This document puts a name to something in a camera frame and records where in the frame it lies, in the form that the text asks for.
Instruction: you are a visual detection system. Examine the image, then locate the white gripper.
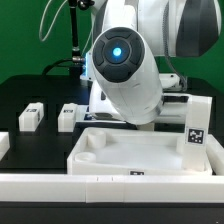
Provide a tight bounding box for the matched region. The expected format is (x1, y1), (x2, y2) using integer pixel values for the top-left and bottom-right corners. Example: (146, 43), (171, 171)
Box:
(87, 73), (192, 125)

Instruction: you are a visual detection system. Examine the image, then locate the white desk top tray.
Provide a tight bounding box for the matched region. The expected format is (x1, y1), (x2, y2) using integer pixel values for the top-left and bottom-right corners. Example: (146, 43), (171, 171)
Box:
(67, 127), (212, 176)

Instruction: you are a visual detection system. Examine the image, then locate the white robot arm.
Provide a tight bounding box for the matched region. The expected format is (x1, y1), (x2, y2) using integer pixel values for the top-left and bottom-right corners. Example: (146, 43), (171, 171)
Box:
(86, 0), (221, 125)

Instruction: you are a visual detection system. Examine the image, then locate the white right fence block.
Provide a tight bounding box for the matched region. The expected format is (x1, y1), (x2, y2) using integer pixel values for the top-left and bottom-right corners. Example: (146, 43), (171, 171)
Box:
(206, 134), (224, 176)

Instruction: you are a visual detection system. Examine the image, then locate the white fence block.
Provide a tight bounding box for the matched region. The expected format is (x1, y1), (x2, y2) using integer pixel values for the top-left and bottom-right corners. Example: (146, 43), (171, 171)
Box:
(206, 134), (224, 176)
(0, 132), (10, 160)

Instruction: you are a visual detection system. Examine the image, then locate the fiducial marker sheet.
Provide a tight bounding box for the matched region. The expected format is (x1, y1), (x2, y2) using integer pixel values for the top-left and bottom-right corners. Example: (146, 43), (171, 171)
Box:
(76, 105), (96, 122)

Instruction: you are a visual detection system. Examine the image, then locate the white left fence block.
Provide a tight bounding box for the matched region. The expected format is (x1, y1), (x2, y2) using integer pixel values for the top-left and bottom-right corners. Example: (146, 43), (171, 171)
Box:
(0, 132), (10, 160)

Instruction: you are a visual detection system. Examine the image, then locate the black camera stand pole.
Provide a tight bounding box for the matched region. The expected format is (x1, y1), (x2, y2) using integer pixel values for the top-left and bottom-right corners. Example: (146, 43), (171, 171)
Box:
(68, 0), (95, 76)

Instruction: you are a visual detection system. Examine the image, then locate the black cable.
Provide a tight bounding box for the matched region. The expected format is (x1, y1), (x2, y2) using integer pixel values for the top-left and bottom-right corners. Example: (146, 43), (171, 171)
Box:
(41, 58), (75, 76)

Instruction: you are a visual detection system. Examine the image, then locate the white front fence wall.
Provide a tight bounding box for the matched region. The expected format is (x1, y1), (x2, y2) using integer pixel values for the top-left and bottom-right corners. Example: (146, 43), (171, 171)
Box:
(0, 174), (224, 203)

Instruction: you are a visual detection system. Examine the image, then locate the white cable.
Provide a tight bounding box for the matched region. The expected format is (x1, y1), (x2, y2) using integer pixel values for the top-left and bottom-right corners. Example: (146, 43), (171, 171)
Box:
(38, 0), (69, 43)

